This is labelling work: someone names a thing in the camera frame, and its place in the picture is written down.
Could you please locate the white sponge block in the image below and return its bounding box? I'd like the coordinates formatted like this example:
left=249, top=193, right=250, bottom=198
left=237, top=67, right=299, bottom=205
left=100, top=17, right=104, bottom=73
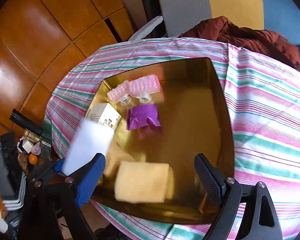
left=62, top=119, right=114, bottom=176

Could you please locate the grey printed carton box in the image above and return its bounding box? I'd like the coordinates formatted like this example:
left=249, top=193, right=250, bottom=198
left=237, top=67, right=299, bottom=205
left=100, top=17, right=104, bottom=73
left=86, top=103, right=121, bottom=131

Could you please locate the purple foil packet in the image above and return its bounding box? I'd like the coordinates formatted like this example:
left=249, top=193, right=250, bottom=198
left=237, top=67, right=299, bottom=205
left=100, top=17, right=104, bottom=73
left=126, top=104, right=161, bottom=131

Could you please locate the orange fruit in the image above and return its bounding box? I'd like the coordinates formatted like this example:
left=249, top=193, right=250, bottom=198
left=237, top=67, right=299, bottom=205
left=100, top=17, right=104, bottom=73
left=28, top=154, right=38, bottom=165

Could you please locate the striped pink green tablecloth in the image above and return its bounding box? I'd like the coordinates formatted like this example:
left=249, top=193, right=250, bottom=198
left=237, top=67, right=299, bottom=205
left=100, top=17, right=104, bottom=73
left=45, top=38, right=300, bottom=239

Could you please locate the gold metal tin tray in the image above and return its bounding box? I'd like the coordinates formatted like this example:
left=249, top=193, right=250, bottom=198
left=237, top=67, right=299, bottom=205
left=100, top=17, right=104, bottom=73
left=91, top=57, right=234, bottom=224

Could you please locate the dark red jacket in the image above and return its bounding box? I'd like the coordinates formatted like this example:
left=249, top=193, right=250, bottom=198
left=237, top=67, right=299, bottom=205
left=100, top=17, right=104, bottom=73
left=180, top=16, right=300, bottom=72

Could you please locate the grey yellow blue chair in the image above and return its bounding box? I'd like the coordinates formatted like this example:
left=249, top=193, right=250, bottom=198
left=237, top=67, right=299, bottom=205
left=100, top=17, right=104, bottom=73
left=142, top=0, right=300, bottom=46

